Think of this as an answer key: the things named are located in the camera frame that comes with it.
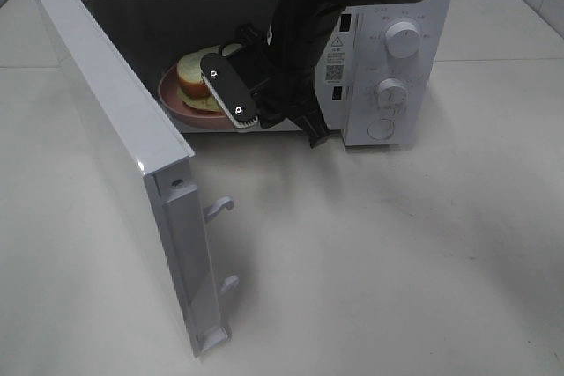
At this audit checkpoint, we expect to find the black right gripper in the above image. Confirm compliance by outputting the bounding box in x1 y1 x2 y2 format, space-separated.
228 24 330 148

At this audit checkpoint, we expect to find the round door release button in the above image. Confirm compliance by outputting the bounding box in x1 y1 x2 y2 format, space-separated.
367 118 395 141

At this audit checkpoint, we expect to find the white microwave knob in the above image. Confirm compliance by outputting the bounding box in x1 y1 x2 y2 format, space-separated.
375 78 409 115
384 19 422 59

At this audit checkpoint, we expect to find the toast sandwich with lettuce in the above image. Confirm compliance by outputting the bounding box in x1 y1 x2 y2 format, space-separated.
176 45 223 114

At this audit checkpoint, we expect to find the pink round plate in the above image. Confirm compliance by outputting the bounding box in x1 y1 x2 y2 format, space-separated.
158 65 235 132

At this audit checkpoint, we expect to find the white microwave door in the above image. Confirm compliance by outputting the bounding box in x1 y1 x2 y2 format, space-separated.
36 0 239 355

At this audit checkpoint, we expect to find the white microwave oven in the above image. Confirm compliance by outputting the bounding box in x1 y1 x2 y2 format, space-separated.
37 0 456 149

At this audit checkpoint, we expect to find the black camera cable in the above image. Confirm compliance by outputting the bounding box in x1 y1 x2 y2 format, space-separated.
218 41 248 58

